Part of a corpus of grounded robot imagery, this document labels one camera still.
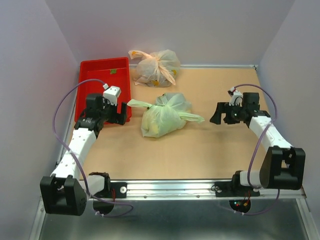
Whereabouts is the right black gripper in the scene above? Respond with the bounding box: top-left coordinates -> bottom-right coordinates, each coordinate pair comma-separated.
209,102 -> 246,125

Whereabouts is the red plastic tray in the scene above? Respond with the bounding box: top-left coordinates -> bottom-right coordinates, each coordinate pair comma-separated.
74,57 -> 131,120

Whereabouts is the green avocado print plastic bag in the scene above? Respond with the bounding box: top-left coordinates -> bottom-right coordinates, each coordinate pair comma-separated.
127,92 -> 205,138

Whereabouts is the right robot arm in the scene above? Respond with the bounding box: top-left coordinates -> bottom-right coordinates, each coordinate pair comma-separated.
210,89 -> 306,195

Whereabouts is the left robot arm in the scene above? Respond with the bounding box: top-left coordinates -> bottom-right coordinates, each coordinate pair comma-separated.
40,87 -> 127,216

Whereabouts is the tied orange plastic bag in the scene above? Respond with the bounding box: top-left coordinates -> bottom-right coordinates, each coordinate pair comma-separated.
128,49 -> 181,88

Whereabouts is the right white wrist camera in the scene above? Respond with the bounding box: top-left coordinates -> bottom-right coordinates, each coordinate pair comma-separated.
227,87 -> 243,106

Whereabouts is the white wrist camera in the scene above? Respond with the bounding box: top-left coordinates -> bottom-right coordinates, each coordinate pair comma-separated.
227,87 -> 243,106
102,86 -> 121,106

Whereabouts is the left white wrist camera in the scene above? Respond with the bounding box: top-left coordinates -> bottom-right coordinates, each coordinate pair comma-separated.
102,86 -> 121,106

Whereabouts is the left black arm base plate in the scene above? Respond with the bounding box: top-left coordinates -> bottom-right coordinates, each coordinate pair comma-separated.
95,181 -> 128,199

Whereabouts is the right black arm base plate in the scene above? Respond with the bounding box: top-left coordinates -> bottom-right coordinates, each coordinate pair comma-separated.
211,181 -> 260,198

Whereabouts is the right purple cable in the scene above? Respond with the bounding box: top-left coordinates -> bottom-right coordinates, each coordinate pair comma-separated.
229,83 -> 280,216

